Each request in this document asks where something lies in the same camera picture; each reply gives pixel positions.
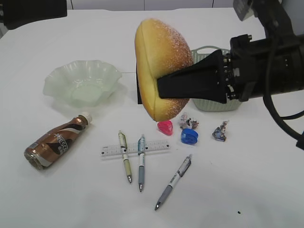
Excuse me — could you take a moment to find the transparent plastic ruler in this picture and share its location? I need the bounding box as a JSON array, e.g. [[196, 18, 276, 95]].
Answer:
[[101, 140, 171, 158]]

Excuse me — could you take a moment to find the blue paper piece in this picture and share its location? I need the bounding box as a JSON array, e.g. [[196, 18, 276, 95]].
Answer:
[[212, 120, 229, 142]]

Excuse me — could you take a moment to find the pale green wavy glass plate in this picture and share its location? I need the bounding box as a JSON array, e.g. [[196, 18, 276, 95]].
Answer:
[[43, 60, 122, 108]]

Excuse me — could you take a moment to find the blue barrel pen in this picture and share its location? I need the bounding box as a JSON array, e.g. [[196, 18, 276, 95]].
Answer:
[[138, 134, 145, 192]]

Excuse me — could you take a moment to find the grey grip white pen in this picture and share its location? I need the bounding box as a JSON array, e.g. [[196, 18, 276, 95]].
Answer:
[[154, 154, 192, 211]]

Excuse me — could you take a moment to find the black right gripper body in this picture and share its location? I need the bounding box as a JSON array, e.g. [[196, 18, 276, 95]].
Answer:
[[224, 34, 259, 102]]

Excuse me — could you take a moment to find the green barrel pen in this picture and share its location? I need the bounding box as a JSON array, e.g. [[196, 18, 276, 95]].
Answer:
[[118, 131, 133, 184]]

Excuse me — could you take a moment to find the crumpled white paper piece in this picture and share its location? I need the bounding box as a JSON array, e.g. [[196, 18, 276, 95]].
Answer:
[[179, 113, 199, 130]]

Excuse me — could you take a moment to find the green woven plastic basket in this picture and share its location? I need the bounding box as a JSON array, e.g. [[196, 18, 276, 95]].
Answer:
[[191, 46, 241, 112]]

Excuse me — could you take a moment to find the black mesh pen holder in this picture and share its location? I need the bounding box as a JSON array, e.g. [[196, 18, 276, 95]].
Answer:
[[135, 65, 143, 105]]

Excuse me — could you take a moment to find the blue pencil sharpener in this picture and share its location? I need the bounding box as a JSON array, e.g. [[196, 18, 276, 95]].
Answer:
[[180, 129, 199, 145]]

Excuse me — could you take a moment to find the brown Nescafe coffee bottle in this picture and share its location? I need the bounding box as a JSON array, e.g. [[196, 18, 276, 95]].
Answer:
[[24, 112, 92, 170]]

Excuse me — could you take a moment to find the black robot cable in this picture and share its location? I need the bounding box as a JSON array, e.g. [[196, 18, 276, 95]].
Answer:
[[262, 14, 304, 152]]

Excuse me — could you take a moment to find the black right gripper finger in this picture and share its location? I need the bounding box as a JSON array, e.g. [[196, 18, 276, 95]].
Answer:
[[157, 50, 227, 104]]

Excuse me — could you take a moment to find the sugared bread roll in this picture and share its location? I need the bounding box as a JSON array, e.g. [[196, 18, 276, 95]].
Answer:
[[134, 19, 193, 122]]

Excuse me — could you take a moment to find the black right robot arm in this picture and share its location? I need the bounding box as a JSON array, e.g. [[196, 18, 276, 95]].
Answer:
[[157, 0, 304, 104]]

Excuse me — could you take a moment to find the pink pencil sharpener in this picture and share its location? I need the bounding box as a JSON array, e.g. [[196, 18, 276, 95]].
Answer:
[[157, 120, 173, 136]]

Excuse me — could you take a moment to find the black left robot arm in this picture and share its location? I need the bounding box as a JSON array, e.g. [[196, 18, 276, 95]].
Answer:
[[0, 0, 67, 30]]

